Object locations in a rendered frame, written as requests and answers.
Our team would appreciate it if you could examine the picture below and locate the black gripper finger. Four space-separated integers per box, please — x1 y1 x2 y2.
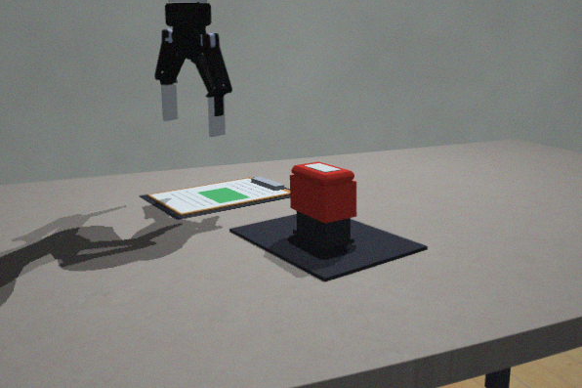
154 29 185 121
182 33 232 137

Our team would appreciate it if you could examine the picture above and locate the red self-inking stamp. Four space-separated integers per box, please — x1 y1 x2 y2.
290 162 356 249

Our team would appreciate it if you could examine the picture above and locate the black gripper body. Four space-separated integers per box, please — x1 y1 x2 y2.
165 2 211 60

